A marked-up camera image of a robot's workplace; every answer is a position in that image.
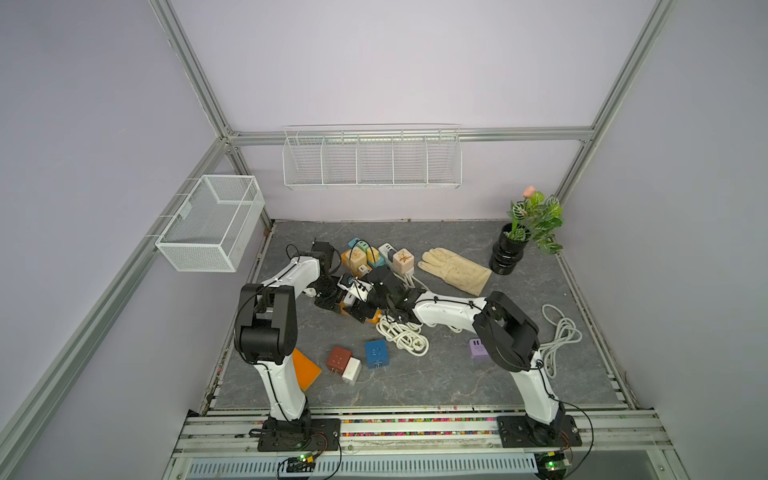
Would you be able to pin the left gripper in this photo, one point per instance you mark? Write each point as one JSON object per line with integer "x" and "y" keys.
{"x": 325, "y": 303}

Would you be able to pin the orange power strip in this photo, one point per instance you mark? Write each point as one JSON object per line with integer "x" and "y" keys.
{"x": 375, "y": 316}

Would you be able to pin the blue cube socket adapter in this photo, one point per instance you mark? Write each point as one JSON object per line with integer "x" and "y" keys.
{"x": 376, "y": 354}

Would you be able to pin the red cube socket adapter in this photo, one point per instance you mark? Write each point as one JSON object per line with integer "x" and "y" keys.
{"x": 338, "y": 359}

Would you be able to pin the white usb charger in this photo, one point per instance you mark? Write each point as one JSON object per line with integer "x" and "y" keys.
{"x": 352, "y": 371}

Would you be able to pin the purple power strip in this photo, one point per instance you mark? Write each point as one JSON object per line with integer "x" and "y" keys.
{"x": 477, "y": 350}

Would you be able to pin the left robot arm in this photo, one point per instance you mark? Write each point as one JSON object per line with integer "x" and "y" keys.
{"x": 265, "y": 331}

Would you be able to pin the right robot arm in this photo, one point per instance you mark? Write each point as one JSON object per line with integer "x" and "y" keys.
{"x": 508, "y": 334}

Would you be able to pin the pink cube socket adapter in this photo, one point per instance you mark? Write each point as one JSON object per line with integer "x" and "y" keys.
{"x": 403, "y": 262}

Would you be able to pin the beige cube socket adapter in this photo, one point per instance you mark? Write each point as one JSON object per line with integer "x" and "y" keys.
{"x": 356, "y": 261}

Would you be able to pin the yellow plug adapter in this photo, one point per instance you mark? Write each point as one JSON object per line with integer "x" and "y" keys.
{"x": 373, "y": 256}

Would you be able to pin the white grey power strip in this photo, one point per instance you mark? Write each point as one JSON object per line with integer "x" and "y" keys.
{"x": 387, "y": 251}

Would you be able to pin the teal power strip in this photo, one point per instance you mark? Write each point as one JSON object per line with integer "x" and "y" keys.
{"x": 358, "y": 243}

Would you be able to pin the beige work glove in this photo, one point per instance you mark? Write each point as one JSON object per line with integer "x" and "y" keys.
{"x": 455, "y": 270}

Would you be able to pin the orange sponge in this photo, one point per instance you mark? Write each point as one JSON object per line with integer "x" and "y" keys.
{"x": 307, "y": 372}

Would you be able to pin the artificial plant in black pot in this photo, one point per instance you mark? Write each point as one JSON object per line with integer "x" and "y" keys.
{"x": 533, "y": 220}

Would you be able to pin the white mesh wall basket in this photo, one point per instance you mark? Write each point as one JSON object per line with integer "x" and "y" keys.
{"x": 211, "y": 229}

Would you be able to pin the white wire wall shelf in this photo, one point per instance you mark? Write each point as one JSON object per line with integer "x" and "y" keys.
{"x": 373, "y": 156}

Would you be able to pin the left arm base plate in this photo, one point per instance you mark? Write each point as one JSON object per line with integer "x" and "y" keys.
{"x": 316, "y": 435}

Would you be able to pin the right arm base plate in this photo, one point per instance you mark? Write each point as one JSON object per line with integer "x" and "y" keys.
{"x": 522, "y": 432}

